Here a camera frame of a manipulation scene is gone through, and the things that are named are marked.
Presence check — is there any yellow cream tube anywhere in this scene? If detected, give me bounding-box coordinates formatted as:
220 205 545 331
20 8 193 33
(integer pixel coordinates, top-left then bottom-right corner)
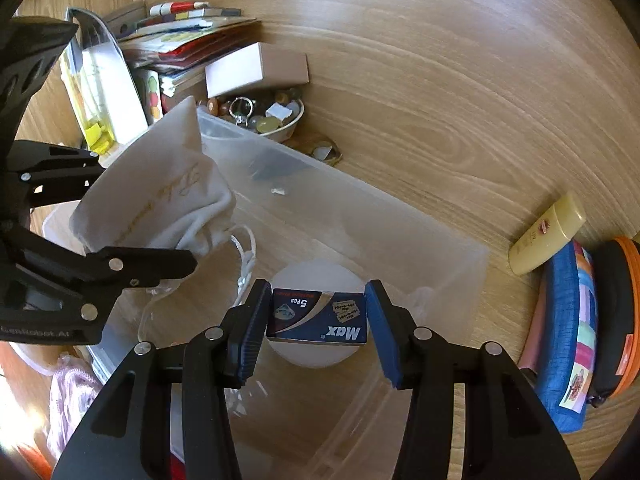
508 192 587 276

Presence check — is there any clear plastic storage box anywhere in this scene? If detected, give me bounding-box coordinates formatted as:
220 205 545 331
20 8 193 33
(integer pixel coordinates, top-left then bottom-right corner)
42 107 491 480

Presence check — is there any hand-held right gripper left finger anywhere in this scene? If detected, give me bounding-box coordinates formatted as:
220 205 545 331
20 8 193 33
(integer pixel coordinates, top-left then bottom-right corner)
52 279 273 480

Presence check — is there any wooden desk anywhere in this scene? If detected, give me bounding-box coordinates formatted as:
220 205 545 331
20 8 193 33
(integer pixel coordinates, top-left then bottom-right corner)
0 0 640 480

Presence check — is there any black case with orange trim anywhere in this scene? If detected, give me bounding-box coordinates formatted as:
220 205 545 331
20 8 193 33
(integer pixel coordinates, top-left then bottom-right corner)
582 235 640 408

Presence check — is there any white cardboard box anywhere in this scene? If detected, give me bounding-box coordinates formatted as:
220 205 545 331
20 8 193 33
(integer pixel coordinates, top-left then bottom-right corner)
204 41 310 100

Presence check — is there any clear packaging with yellow items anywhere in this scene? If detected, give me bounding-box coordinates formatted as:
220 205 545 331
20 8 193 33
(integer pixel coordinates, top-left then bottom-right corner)
60 7 151 163

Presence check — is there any pink notebook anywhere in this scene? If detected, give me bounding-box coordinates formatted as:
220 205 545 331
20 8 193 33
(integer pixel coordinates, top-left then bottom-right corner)
517 280 551 376

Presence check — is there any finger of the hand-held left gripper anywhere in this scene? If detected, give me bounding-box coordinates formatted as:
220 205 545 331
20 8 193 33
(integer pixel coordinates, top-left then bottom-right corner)
15 141 108 209
0 222 198 323

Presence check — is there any dark blue razor blade box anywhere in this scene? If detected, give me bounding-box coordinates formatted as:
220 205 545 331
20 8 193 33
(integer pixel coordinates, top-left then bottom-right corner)
265 287 369 347

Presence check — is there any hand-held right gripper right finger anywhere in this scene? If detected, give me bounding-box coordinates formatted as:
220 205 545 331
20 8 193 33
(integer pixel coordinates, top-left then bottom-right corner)
364 279 583 480

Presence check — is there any dotted colourful booklet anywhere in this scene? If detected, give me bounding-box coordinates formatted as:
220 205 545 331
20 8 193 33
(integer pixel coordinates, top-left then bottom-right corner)
136 69 164 126

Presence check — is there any pink knitted item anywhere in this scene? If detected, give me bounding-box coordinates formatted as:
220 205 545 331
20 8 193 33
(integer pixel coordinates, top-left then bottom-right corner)
47 354 103 456

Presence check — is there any silver ring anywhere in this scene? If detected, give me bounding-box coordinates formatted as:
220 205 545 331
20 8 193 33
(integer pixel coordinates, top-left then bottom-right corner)
229 96 257 127

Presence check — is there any brown trinket with white tag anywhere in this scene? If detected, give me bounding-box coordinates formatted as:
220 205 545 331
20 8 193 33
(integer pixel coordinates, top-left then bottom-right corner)
290 132 344 166

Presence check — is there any blue fabric pencil pouch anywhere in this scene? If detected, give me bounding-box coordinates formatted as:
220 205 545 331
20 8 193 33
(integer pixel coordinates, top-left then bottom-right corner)
534 240 598 435

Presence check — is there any white drawstring cloth pouch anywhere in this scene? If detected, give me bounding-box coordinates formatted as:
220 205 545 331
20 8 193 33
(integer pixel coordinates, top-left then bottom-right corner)
69 96 258 303

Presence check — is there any stack of booklets and papers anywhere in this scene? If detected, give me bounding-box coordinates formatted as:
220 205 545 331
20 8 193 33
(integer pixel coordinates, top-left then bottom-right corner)
117 1 261 98

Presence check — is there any white bowl of beads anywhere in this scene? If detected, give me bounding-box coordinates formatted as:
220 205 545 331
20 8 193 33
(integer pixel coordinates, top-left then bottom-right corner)
207 87 306 143

